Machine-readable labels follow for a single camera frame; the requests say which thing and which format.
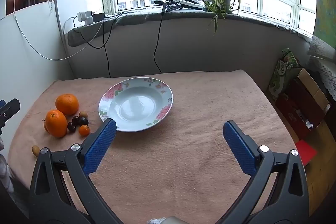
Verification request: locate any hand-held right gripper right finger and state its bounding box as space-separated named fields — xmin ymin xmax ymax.
xmin=215 ymin=120 xmax=310 ymax=224

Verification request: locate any pink towel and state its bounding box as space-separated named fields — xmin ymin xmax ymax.
xmin=8 ymin=69 xmax=298 ymax=224

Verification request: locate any black charger with cables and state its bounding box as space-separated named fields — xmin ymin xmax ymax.
xmin=168 ymin=0 xmax=208 ymax=10

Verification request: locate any wall map poster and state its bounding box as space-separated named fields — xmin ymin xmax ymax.
xmin=308 ymin=0 xmax=336 ymax=59

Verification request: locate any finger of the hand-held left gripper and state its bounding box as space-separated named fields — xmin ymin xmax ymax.
xmin=0 ymin=99 xmax=21 ymax=135

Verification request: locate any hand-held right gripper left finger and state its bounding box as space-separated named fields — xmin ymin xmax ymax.
xmin=29 ymin=119 xmax=124 ymax=224

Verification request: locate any floral white plate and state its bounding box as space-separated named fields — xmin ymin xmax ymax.
xmin=98 ymin=77 xmax=174 ymax=132

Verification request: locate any person's right forearm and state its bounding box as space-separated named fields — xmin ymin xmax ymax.
xmin=147 ymin=216 xmax=189 ymax=224

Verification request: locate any large orange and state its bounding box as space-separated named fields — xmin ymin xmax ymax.
xmin=55 ymin=93 xmax=79 ymax=116
xmin=45 ymin=110 xmax=68 ymax=138

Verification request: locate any red flat card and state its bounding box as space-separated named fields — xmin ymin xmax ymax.
xmin=295 ymin=139 xmax=318 ymax=166

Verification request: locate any green printed bag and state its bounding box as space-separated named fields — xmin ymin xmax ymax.
xmin=268 ymin=48 xmax=302 ymax=101

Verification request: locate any open cardboard box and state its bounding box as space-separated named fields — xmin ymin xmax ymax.
xmin=276 ymin=68 xmax=331 ymax=139

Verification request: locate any white cable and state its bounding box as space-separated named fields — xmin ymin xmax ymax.
xmin=13 ymin=0 xmax=116 ymax=61

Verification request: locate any white lace cloth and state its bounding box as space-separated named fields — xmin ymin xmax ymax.
xmin=311 ymin=56 xmax=336 ymax=101

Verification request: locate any white panel board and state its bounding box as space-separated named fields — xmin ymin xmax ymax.
xmin=0 ymin=1 xmax=74 ymax=161

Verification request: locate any black adapter cable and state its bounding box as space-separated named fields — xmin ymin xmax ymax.
xmin=73 ymin=12 xmax=124 ymax=77

